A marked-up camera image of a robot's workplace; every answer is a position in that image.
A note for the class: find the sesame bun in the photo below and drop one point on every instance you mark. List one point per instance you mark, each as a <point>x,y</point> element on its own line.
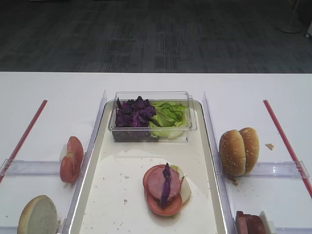
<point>251,144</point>
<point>232,153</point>

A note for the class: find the green lettuce leaves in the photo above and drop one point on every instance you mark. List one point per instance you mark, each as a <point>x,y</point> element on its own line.
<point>169,117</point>

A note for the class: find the tomato slice on stack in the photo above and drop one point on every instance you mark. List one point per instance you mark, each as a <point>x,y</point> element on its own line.
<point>173,205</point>

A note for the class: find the tomato slices stack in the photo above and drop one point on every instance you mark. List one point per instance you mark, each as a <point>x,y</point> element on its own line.
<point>71,163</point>

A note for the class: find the white onion behind tomato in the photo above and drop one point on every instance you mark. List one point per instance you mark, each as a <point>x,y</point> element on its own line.
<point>63,152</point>

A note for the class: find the bread crumb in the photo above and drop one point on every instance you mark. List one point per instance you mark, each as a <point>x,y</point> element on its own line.
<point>270,146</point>

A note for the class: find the ham slices stack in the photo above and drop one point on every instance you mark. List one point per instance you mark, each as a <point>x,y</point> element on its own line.
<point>249,224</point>

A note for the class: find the clear plastic container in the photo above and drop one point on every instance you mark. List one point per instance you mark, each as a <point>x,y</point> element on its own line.
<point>143,134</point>

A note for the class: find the purple cabbage pieces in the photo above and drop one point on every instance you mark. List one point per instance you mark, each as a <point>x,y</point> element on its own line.
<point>134,113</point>

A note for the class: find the purple cabbage strip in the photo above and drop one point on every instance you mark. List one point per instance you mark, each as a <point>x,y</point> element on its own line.
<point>166,186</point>

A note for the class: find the ham slice on stack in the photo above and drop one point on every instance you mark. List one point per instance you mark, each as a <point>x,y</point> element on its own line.
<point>155,183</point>

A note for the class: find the white metal tray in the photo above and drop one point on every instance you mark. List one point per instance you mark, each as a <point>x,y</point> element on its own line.
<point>113,200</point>

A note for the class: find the right long clear divider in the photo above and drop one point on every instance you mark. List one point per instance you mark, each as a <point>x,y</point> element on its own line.
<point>227,217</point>

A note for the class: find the long clear divider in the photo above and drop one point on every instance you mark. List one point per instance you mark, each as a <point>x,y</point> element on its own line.
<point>227,217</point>
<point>69,220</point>

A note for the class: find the right red tape strip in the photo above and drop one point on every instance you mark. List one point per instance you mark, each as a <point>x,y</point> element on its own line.
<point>289,148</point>

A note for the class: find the red tape strip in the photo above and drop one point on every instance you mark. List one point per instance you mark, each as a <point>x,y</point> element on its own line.
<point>9,161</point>
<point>289,148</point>

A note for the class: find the left red tape strip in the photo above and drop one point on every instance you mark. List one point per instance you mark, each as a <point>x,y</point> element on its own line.
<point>9,161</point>

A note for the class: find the left long clear divider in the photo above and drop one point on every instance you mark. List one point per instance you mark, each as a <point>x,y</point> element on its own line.
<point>69,220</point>

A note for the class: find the upper right clear holder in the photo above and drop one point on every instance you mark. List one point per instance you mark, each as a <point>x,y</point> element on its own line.
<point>288,169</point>

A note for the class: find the clear holder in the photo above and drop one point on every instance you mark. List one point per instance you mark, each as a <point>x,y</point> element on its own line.
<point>30,168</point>
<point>288,169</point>
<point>280,230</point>

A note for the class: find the upper left clear holder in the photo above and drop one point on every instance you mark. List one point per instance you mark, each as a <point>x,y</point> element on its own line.
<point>30,168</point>

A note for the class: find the bun bottom half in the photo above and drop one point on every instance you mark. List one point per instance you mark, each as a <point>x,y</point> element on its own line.
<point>39,216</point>

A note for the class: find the white block behind ham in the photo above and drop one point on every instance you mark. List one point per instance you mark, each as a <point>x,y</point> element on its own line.
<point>269,225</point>

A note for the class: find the lower right clear holder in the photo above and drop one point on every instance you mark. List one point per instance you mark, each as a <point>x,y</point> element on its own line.
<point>280,230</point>

